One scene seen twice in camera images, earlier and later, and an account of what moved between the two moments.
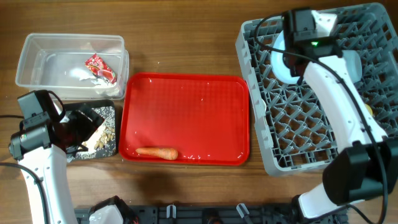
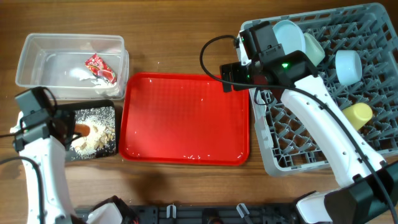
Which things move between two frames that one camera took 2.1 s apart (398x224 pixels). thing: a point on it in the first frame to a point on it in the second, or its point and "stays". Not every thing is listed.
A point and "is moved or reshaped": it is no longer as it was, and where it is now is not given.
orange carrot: (169, 154) is moved or reshaped
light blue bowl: (354, 62) stays
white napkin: (104, 86) stays
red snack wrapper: (97, 66) stays
